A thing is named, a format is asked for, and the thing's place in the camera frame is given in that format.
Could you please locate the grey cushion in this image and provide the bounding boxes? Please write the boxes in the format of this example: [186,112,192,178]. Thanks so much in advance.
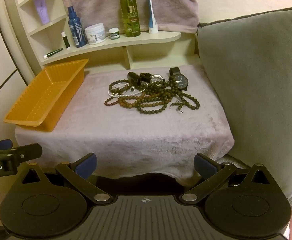
[197,4,292,203]

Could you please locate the blue spray bottle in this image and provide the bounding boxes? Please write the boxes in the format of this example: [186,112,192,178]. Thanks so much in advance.
[67,6,88,48]

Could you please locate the white cream jar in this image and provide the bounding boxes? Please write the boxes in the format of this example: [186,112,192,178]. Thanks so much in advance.
[85,23,107,45]

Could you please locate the pink fluffy table blanket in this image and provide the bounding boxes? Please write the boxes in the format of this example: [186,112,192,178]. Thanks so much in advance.
[14,64,235,187]

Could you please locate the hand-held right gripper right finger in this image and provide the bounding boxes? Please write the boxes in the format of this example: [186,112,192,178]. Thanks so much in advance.
[181,153,272,203]

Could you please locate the purple cosmetic tube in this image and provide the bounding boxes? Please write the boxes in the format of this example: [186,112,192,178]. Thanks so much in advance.
[34,0,49,25]

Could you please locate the small dark bead bracelet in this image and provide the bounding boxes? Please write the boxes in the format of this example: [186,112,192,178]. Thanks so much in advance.
[108,79,130,93]

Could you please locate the pink hanging towel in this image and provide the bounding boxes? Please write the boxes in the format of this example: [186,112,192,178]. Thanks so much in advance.
[58,0,199,33]

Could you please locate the black wristwatch with dark dial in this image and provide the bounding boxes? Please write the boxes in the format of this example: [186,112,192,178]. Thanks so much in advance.
[169,67,189,92]

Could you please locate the long dark bead necklace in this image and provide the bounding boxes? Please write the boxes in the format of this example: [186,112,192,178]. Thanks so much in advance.
[135,79,201,115]

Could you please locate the brown bead necklace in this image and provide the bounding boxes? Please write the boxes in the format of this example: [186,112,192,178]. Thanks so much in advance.
[104,90,147,108]

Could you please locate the black cylinder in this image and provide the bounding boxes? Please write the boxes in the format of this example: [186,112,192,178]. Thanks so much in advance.
[127,72,143,87]

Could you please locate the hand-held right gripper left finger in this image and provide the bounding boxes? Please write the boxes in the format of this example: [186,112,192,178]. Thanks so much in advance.
[20,152,111,204]

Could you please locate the small green-label jar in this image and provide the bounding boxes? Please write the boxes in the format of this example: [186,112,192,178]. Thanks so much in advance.
[108,28,121,40]

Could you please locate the white pearl bracelet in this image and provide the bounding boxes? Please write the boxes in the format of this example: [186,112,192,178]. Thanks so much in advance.
[108,80,142,98]

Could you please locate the white and blue tube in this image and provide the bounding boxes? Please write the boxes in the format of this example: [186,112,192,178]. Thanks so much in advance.
[147,0,159,34]

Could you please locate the green lip balm stick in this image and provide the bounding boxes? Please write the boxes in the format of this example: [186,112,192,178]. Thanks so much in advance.
[61,31,71,50]

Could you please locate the dark green white-capped tube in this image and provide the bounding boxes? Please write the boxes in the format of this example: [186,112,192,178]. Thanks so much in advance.
[43,48,64,59]

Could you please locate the silver wristwatch with black strap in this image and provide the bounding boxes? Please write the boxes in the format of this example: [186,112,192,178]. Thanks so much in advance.
[140,72,166,84]

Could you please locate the orange ribbed plastic tray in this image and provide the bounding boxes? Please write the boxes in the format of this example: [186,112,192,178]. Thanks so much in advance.
[3,59,89,132]

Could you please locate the olive green spray bottle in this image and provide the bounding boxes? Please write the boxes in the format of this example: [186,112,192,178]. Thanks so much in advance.
[120,0,141,38]

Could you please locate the cream wooden shelf unit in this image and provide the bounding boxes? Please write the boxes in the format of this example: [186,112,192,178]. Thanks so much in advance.
[0,0,182,80]

